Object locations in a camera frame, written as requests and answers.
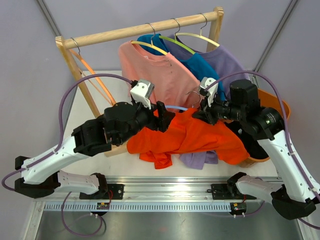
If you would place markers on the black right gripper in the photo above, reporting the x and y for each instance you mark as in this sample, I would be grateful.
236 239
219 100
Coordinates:
207 113

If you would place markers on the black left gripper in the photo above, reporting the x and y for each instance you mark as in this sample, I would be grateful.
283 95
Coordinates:
162 122

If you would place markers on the light blue plastic hanger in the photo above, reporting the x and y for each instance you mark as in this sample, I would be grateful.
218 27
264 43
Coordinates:
192 100

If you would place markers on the orange t-shirt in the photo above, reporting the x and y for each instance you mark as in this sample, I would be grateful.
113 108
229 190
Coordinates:
187 135

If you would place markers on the pink t-shirt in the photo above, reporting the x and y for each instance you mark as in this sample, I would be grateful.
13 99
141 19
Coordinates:
171 79

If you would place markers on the black t-shirt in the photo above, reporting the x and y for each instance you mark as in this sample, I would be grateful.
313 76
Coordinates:
255 151

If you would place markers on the yellow plastic hanger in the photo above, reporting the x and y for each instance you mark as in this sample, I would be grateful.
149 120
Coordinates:
151 44

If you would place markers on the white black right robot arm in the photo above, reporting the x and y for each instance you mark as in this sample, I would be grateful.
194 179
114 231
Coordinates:
296 197

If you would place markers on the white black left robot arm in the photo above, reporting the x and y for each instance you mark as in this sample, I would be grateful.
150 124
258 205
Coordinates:
43 175

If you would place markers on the purple t-shirt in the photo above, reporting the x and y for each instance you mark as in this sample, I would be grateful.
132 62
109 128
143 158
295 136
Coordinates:
224 64

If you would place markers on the blue t-shirt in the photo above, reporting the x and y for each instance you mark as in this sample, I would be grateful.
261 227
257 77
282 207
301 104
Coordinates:
195 63

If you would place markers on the green plastic hanger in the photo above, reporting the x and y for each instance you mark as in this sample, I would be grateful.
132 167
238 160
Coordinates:
175 41

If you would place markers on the cream plastic hanger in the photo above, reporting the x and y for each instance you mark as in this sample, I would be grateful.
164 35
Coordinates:
199 36

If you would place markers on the wooden clothes rack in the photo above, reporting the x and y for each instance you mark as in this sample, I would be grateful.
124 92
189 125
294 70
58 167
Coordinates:
215 17

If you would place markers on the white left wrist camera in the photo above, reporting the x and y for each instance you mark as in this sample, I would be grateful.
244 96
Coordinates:
141 91

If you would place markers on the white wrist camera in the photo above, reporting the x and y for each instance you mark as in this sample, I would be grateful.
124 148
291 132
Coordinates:
208 88
141 91

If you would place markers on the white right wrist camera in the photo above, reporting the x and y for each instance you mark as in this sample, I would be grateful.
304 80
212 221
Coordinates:
208 88

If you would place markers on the aluminium mounting rail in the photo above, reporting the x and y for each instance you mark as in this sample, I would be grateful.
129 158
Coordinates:
162 187

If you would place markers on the white slotted cable duct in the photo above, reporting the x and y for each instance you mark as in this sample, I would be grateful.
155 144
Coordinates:
211 207

